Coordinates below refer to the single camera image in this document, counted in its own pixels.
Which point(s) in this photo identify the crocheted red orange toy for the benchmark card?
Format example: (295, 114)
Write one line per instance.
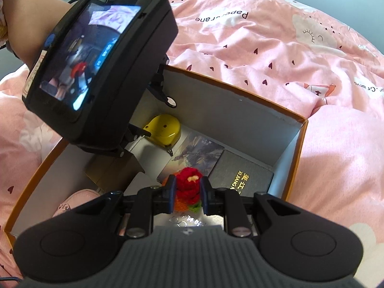
(189, 183)

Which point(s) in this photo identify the dark box with gold print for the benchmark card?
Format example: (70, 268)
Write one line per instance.
(240, 180)

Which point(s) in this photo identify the shiny silver packet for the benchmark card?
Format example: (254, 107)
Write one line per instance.
(186, 222)

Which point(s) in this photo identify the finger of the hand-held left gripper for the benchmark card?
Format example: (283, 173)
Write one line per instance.
(162, 87)
(139, 132)

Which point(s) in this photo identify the person's left forearm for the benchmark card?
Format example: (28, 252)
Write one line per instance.
(27, 15)

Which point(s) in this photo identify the yellow case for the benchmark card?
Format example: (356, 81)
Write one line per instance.
(163, 129)

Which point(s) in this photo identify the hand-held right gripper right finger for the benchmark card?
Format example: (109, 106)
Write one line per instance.
(205, 195)

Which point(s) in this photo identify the orange cardboard box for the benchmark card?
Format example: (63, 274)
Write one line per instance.
(228, 96)

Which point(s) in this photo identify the pink zip pouch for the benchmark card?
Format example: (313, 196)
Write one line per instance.
(75, 204)

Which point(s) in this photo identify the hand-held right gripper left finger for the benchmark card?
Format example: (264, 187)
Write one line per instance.
(171, 193)

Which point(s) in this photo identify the brown cardboard box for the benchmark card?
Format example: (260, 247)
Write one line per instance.
(111, 168)

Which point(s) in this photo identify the pink printed blanket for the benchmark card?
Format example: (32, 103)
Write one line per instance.
(270, 36)

